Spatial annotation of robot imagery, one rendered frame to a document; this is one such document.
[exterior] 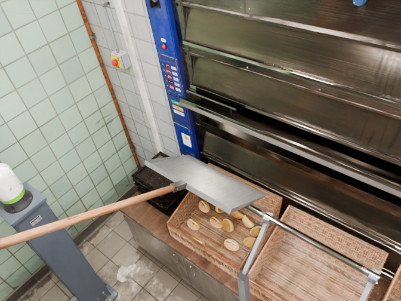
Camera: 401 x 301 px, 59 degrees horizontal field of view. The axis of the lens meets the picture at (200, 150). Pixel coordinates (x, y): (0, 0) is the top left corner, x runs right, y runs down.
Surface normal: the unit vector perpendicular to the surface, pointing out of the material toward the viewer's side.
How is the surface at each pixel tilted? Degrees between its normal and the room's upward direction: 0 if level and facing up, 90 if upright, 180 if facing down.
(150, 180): 0
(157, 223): 0
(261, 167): 70
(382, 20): 90
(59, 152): 90
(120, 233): 0
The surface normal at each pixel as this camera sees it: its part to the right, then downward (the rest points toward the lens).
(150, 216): -0.13, -0.71
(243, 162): -0.64, 0.32
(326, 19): -0.63, 0.59
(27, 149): 0.77, 0.37
